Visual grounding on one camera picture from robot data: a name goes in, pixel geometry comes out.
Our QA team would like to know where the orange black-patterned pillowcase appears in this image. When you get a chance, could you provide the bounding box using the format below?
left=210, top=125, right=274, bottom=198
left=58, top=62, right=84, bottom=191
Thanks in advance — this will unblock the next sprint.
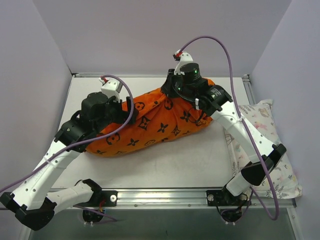
left=85, top=88, right=213, bottom=158

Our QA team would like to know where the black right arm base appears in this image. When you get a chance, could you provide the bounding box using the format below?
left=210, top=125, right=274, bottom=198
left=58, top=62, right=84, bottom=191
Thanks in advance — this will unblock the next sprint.
left=206, top=189, right=249, bottom=207

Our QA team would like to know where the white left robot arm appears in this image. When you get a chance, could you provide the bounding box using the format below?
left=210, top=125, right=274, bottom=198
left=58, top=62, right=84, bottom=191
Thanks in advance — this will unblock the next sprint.
left=0, top=91, right=138, bottom=231

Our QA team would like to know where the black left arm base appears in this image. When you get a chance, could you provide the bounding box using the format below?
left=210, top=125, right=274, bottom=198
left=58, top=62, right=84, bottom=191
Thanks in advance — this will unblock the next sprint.
left=76, top=189, right=118, bottom=208

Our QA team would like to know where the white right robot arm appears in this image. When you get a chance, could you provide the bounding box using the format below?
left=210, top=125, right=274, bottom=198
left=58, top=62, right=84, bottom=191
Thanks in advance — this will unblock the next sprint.
left=161, top=62, right=287, bottom=205

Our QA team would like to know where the white floral pillow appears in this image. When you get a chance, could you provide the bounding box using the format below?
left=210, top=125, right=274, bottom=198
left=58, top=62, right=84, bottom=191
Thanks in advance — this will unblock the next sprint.
left=223, top=98, right=303, bottom=200

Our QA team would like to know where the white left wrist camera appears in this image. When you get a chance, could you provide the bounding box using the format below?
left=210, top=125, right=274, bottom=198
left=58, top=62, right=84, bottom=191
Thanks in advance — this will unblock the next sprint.
left=99, top=77, right=123, bottom=102

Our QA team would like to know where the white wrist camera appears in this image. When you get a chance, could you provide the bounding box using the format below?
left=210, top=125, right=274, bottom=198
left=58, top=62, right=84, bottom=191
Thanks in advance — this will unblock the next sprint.
left=99, top=77, right=123, bottom=102
left=173, top=51, right=194, bottom=75

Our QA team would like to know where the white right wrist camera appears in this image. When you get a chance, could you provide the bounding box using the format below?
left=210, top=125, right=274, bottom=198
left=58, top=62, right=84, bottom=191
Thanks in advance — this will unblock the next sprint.
left=173, top=51, right=194, bottom=75

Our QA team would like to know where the aluminium back rail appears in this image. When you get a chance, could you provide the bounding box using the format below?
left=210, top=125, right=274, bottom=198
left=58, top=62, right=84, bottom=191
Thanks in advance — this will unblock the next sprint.
left=72, top=72, right=251, bottom=79

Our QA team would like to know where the aluminium rail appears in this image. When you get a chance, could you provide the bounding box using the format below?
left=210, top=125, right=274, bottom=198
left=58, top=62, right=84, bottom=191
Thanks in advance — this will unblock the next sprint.
left=72, top=72, right=251, bottom=79
left=28, top=187, right=297, bottom=210

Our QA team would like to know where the aluminium front rail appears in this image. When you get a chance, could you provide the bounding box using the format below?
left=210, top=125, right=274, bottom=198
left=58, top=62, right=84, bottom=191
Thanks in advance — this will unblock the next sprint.
left=28, top=187, right=297, bottom=210

